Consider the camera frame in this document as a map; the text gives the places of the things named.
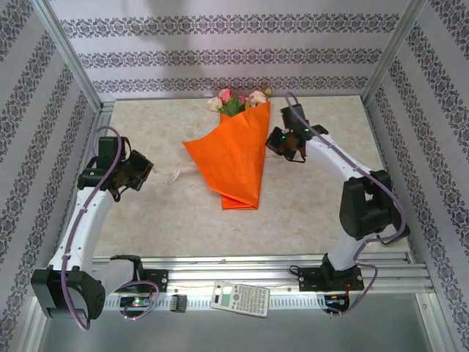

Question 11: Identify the orange wrapping paper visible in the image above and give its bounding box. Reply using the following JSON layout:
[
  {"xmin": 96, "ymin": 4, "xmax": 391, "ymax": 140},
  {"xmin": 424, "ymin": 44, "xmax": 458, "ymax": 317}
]
[{"xmin": 182, "ymin": 101, "xmax": 272, "ymax": 211}]

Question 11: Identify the cream printed ribbon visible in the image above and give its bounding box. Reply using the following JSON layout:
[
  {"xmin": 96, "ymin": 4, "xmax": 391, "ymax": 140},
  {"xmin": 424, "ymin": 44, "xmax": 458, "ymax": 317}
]
[{"xmin": 166, "ymin": 164, "xmax": 206, "ymax": 186}]

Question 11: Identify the artificial rose bouquet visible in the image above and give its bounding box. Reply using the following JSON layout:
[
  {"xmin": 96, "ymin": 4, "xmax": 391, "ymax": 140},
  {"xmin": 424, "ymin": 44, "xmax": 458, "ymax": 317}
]
[{"xmin": 207, "ymin": 87, "xmax": 273, "ymax": 118}]

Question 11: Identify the small black connector block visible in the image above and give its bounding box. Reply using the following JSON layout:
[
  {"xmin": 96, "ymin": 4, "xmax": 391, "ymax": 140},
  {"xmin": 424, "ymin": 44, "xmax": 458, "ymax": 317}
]
[{"xmin": 169, "ymin": 293, "xmax": 188, "ymax": 312}]

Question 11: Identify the grey scientific calculator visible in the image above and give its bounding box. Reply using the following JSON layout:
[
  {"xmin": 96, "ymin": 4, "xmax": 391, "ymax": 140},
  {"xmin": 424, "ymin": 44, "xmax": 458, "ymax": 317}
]
[{"xmin": 210, "ymin": 280, "xmax": 271, "ymax": 319}]

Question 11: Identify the aluminium side rail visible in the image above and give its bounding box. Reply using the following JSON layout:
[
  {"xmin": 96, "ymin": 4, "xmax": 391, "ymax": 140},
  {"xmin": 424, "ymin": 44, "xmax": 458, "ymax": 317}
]
[
  {"xmin": 366, "ymin": 98, "xmax": 417, "ymax": 263},
  {"xmin": 53, "ymin": 102, "xmax": 114, "ymax": 267}
]

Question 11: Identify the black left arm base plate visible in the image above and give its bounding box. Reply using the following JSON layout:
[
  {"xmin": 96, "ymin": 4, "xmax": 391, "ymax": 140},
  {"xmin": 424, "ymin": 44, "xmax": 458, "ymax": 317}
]
[{"xmin": 139, "ymin": 268, "xmax": 169, "ymax": 293}]

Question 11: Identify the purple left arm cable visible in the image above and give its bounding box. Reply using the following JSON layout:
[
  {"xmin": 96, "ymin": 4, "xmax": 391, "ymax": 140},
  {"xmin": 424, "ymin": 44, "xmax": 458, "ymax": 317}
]
[{"xmin": 60, "ymin": 125, "xmax": 160, "ymax": 331}]

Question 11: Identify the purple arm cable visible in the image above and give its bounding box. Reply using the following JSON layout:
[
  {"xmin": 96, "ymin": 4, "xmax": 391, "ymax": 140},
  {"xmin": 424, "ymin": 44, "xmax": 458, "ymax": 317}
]
[
  {"xmin": 60, "ymin": 125, "xmax": 160, "ymax": 331},
  {"xmin": 284, "ymin": 91, "xmax": 411, "ymax": 320}
]

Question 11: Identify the aluminium frame post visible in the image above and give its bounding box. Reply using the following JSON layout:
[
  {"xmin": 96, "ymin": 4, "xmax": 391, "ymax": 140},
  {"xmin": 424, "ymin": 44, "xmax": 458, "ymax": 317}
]
[
  {"xmin": 31, "ymin": 0, "xmax": 103, "ymax": 113},
  {"xmin": 361, "ymin": 0, "xmax": 428, "ymax": 106}
]

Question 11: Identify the aluminium mounting rail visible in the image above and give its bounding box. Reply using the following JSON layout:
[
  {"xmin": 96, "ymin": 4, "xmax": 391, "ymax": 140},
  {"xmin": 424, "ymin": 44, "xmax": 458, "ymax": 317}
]
[{"xmin": 34, "ymin": 256, "xmax": 437, "ymax": 294}]

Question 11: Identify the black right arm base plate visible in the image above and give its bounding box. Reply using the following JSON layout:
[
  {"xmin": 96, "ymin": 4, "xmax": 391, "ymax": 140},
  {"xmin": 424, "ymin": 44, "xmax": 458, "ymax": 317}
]
[{"xmin": 298, "ymin": 266, "xmax": 364, "ymax": 293}]

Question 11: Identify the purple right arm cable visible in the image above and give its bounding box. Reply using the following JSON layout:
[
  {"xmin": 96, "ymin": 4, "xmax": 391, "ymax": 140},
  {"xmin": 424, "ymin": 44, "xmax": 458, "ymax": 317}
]
[{"xmin": 284, "ymin": 91, "xmax": 411, "ymax": 320}]

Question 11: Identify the slotted metal cable tray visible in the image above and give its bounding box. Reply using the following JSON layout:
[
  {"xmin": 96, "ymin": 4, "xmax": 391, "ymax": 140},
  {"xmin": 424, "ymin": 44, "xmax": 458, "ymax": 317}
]
[{"xmin": 49, "ymin": 295, "xmax": 355, "ymax": 312}]

